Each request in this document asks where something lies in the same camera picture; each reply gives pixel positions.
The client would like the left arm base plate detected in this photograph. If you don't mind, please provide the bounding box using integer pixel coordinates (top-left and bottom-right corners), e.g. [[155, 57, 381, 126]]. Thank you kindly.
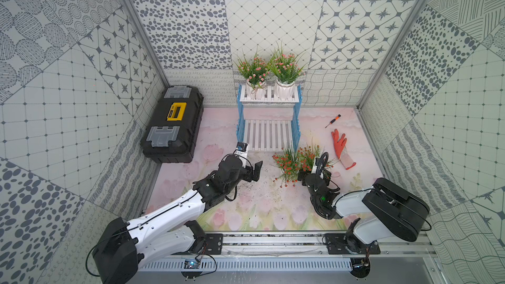
[[185, 234, 224, 255]]

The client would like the aluminium rail frame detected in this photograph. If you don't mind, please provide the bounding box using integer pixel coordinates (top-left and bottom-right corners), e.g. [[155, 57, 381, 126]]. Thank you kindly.
[[106, 228, 447, 284]]

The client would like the red work glove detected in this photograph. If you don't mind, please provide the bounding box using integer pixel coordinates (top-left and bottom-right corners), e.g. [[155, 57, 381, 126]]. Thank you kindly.
[[331, 129, 356, 170]]

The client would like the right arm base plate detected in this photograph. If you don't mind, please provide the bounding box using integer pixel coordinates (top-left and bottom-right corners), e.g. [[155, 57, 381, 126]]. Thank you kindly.
[[322, 233, 381, 255]]

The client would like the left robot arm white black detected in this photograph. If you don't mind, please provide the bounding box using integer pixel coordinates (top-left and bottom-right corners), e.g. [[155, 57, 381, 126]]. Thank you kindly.
[[86, 152, 263, 283]]

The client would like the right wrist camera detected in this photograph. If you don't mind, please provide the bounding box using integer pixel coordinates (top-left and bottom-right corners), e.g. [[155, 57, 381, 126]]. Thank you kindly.
[[311, 159, 323, 176]]

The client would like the floral pink table mat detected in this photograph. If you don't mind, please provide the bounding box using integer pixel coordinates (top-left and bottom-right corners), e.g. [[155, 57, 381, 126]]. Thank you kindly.
[[146, 107, 382, 231]]

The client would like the black yellow toolbox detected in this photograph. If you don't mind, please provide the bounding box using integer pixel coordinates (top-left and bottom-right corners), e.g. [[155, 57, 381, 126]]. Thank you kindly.
[[140, 85, 204, 164]]

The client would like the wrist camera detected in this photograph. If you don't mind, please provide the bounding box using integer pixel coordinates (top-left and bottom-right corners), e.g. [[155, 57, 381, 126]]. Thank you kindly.
[[234, 141, 248, 167], [311, 159, 323, 176]]

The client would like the pink flower pot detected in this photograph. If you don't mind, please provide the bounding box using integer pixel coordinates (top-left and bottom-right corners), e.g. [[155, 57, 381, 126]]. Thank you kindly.
[[236, 53, 271, 100], [267, 45, 304, 101]]

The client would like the blue white two-tier rack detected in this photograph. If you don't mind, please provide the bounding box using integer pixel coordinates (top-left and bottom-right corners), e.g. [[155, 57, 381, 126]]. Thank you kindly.
[[236, 84, 302, 153]]

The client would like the red black screwdriver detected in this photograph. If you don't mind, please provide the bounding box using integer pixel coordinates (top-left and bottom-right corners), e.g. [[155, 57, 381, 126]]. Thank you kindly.
[[325, 114, 341, 128]]

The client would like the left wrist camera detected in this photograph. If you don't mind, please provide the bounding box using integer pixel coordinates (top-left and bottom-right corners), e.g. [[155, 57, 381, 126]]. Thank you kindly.
[[234, 141, 248, 167]]

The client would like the red flower pot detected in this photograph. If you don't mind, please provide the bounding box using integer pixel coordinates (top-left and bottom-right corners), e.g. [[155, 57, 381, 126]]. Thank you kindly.
[[297, 145, 323, 172], [272, 149, 301, 188]]

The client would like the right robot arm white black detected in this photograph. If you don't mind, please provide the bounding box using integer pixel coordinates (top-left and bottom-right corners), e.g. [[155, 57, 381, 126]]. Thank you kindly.
[[299, 171, 430, 255]]

